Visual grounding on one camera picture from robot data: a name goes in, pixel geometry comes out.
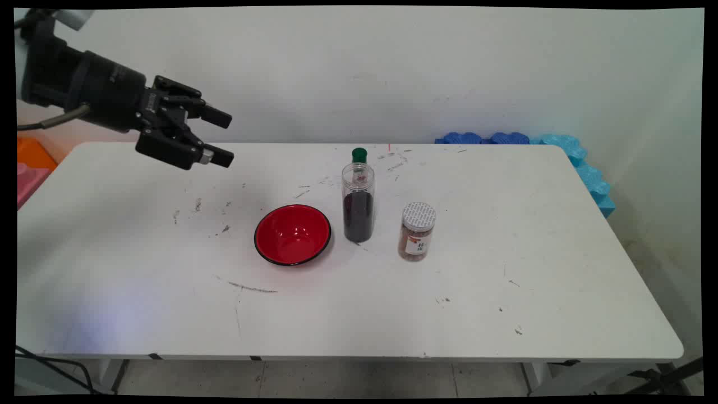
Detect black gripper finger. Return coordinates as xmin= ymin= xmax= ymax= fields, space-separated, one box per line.
xmin=149 ymin=76 xmax=232 ymax=129
xmin=136 ymin=126 xmax=234 ymax=171

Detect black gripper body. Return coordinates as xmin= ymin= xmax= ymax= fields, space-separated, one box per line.
xmin=21 ymin=16 xmax=157 ymax=134

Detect tall clear jar black seeds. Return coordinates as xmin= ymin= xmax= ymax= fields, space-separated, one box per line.
xmin=342 ymin=162 xmax=375 ymax=244

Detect orange box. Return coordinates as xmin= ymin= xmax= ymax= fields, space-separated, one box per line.
xmin=17 ymin=137 xmax=58 ymax=172

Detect pink box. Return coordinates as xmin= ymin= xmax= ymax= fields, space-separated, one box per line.
xmin=17 ymin=163 xmax=51 ymax=209

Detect red bowl black rim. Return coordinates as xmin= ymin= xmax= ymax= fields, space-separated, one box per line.
xmin=254 ymin=204 xmax=332 ymax=267

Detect white table leg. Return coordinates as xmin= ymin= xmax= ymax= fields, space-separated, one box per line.
xmin=521 ymin=362 xmax=553 ymax=393
xmin=100 ymin=359 xmax=131 ymax=393

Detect brown spice jar white lid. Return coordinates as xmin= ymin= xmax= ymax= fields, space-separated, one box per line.
xmin=398 ymin=202 xmax=437 ymax=262

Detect cyan foam mat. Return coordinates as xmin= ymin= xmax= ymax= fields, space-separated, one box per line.
xmin=530 ymin=134 xmax=616 ymax=218

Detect black stand leg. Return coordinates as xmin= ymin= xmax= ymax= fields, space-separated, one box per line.
xmin=623 ymin=356 xmax=703 ymax=394

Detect black gripper cable grey plug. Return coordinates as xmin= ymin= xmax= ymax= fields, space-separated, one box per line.
xmin=17 ymin=105 xmax=90 ymax=131

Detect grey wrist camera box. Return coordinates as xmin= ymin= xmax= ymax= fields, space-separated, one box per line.
xmin=53 ymin=8 xmax=95 ymax=31

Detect black floor cable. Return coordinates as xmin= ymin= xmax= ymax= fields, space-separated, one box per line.
xmin=16 ymin=345 xmax=99 ymax=394

